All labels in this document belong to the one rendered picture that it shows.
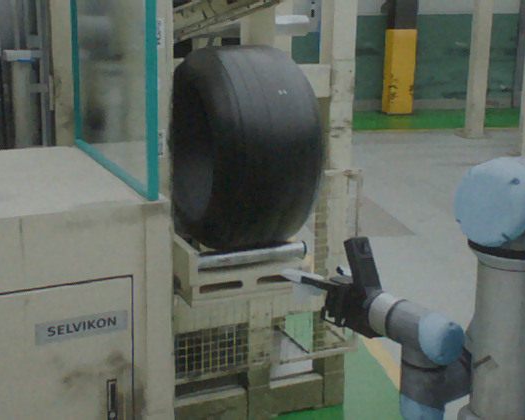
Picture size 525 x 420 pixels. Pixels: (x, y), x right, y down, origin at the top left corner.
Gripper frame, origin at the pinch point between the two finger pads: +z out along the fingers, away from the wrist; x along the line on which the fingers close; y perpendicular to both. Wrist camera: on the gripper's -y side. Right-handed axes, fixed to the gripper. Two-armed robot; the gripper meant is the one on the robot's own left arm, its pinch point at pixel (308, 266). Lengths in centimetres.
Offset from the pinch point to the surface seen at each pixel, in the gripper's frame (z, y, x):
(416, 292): 167, 75, 235
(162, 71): 61, -35, -3
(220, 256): 52, 13, 16
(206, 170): 89, -4, 33
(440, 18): 671, -139, 810
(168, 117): 61, -23, 0
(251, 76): 47, -36, 15
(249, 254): 50, 12, 24
